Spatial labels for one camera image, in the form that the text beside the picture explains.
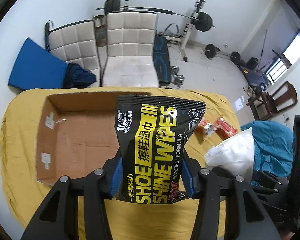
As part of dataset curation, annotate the white barbell rack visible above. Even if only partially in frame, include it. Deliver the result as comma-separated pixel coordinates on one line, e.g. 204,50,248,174
161,0,205,62

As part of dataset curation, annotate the orange panda snack bag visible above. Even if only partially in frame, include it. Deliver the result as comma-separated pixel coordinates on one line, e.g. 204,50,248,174
196,118,216,137

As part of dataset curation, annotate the white soft plastic bag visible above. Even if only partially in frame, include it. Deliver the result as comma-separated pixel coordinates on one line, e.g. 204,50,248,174
204,127,255,182

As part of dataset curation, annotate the brown wooden chair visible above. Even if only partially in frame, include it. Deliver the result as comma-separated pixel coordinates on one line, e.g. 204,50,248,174
247,81,298,121

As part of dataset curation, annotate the teal blue fabric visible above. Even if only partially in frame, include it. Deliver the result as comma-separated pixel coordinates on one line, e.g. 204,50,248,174
241,121,294,178

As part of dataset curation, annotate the dumbbell pair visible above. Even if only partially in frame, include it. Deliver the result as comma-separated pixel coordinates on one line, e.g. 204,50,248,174
171,66,185,88

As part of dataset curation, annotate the white padded chair left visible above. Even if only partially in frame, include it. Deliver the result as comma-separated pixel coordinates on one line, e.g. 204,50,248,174
45,20,101,87

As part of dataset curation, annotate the cardboard milk box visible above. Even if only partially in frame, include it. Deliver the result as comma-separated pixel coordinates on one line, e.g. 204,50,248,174
36,91,152,186

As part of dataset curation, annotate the blue foam mat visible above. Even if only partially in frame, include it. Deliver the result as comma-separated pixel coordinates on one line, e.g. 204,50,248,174
8,38,67,90

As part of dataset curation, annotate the dark navy cloth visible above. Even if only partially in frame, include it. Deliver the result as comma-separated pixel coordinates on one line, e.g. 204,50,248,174
62,63,97,89

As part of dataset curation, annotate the white padded chair right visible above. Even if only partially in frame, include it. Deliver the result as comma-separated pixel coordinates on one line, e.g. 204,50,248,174
102,11,159,88

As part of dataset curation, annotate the black shoe shine wipes pack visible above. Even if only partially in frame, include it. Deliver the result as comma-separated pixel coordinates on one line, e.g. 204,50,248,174
115,95,206,204

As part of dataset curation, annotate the white padded chair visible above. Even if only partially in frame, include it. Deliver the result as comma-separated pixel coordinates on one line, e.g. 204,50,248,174
45,20,101,87
102,11,159,88

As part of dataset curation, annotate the red patterned snack bag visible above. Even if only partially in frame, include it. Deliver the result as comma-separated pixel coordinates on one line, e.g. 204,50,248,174
213,118,237,140

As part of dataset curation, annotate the barbell on rack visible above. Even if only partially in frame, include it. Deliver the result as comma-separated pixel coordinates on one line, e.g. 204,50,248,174
95,0,215,32

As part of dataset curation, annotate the yellow table cloth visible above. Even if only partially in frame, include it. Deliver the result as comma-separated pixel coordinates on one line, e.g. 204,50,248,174
0,88,240,239

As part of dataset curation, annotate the floor barbell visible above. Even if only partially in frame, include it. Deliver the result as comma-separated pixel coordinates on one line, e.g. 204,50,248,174
203,43,241,64

